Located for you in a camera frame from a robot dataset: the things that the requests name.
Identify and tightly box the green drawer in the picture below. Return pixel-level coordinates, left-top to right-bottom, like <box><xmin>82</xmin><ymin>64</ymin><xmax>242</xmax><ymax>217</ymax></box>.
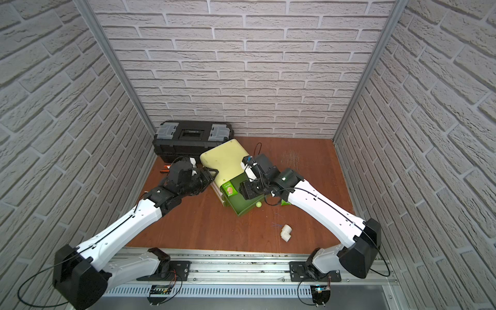
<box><xmin>220</xmin><ymin>173</ymin><xmax>264</xmax><ymax>216</ymax></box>

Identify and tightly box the yellow-green drawer cabinet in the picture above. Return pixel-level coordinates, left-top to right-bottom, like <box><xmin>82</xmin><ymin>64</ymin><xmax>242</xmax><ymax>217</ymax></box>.
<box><xmin>200</xmin><ymin>139</ymin><xmax>249</xmax><ymax>207</ymax></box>

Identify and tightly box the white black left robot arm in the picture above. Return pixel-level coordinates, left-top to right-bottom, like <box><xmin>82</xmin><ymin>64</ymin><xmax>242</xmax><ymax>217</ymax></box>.
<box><xmin>52</xmin><ymin>158</ymin><xmax>218</xmax><ymax>309</ymax></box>

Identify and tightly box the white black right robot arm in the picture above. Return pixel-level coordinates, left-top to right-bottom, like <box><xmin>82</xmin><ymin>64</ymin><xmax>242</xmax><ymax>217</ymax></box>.
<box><xmin>239</xmin><ymin>154</ymin><xmax>382</xmax><ymax>280</ymax></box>

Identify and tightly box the white plastic pipe elbow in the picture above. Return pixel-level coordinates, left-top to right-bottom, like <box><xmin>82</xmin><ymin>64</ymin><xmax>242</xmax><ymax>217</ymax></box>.
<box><xmin>280</xmin><ymin>225</ymin><xmax>293</xmax><ymax>242</ymax></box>

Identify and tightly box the black plastic toolbox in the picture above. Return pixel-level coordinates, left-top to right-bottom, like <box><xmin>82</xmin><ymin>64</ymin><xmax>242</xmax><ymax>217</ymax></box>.
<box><xmin>152</xmin><ymin>121</ymin><xmax>235</xmax><ymax>163</ymax></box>

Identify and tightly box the left controller board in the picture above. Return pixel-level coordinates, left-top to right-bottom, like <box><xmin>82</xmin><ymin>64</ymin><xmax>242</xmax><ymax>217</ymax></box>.
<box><xmin>147</xmin><ymin>285</ymin><xmax>174</xmax><ymax>306</ymax></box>

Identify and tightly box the controller board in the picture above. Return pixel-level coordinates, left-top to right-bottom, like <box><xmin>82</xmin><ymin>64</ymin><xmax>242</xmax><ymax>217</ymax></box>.
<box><xmin>310</xmin><ymin>285</ymin><xmax>331</xmax><ymax>307</ymax></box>
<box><xmin>147</xmin><ymin>285</ymin><xmax>174</xmax><ymax>306</ymax></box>

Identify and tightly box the right controller board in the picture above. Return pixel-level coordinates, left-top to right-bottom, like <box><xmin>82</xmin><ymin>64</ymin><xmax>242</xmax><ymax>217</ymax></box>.
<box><xmin>310</xmin><ymin>285</ymin><xmax>331</xmax><ymax>307</ymax></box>

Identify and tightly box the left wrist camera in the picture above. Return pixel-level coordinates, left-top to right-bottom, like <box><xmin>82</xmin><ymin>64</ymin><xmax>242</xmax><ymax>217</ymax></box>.
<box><xmin>186</xmin><ymin>157</ymin><xmax>197</xmax><ymax>168</ymax></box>

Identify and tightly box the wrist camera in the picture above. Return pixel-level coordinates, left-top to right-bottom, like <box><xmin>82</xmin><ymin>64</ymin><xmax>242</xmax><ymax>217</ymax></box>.
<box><xmin>241</xmin><ymin>155</ymin><xmax>258</xmax><ymax>182</ymax></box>
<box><xmin>186</xmin><ymin>157</ymin><xmax>197</xmax><ymax>168</ymax></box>

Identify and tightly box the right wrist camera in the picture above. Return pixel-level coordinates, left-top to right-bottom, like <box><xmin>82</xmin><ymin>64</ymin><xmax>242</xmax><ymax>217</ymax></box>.
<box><xmin>241</xmin><ymin>155</ymin><xmax>258</xmax><ymax>182</ymax></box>

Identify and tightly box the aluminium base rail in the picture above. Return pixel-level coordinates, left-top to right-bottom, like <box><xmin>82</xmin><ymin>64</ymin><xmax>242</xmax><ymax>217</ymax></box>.
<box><xmin>104</xmin><ymin>249</ymin><xmax>399</xmax><ymax>303</ymax></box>

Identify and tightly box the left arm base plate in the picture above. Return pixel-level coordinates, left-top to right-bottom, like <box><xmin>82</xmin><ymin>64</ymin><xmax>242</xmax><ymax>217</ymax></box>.
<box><xmin>136</xmin><ymin>261</ymin><xmax>191</xmax><ymax>281</ymax></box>

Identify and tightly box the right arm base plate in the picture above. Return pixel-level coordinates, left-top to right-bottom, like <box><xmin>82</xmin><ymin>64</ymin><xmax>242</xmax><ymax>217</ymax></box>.
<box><xmin>289</xmin><ymin>262</ymin><xmax>342</xmax><ymax>283</ymax></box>

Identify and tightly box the aluminium corner post left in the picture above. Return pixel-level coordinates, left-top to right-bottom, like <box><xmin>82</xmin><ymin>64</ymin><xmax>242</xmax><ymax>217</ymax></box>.
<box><xmin>74</xmin><ymin>0</ymin><xmax>156</xmax><ymax>136</ymax></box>

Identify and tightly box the aluminium corner post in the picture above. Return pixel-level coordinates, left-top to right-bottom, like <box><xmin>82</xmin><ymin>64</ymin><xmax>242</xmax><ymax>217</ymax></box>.
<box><xmin>332</xmin><ymin>0</ymin><xmax>409</xmax><ymax>143</ymax></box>
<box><xmin>74</xmin><ymin>0</ymin><xmax>156</xmax><ymax>136</ymax></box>

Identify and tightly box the aluminium corner post right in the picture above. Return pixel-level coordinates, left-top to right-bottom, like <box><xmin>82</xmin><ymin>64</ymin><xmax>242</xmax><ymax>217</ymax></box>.
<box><xmin>332</xmin><ymin>0</ymin><xmax>409</xmax><ymax>143</ymax></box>

